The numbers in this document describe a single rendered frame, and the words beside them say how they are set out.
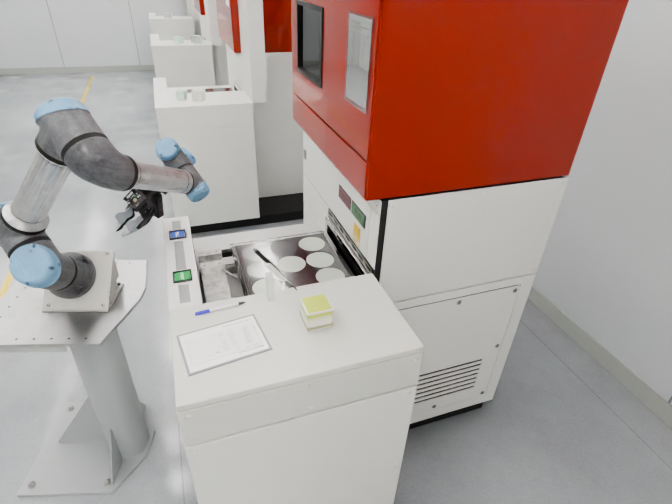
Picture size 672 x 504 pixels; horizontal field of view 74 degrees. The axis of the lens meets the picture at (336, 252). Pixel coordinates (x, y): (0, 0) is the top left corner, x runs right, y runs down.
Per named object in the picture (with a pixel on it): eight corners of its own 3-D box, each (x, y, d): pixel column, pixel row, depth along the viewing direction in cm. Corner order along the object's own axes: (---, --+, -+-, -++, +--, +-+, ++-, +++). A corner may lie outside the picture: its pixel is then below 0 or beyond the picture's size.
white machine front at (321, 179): (308, 201, 217) (308, 118, 195) (376, 306, 153) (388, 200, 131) (302, 202, 216) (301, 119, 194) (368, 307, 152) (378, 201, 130)
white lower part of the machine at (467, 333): (411, 306, 282) (431, 186, 237) (490, 411, 218) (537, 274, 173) (302, 329, 261) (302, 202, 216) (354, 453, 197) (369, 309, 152)
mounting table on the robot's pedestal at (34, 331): (-24, 376, 138) (-42, 345, 131) (46, 287, 175) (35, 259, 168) (127, 373, 141) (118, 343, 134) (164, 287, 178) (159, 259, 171)
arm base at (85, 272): (44, 298, 145) (25, 295, 135) (51, 252, 147) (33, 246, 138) (93, 299, 145) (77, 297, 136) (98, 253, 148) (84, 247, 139)
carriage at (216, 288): (221, 260, 167) (220, 253, 165) (237, 323, 138) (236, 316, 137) (199, 263, 165) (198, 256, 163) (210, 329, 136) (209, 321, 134)
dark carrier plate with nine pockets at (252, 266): (322, 234, 177) (322, 232, 177) (354, 285, 150) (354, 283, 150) (234, 247, 167) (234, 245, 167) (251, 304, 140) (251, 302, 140)
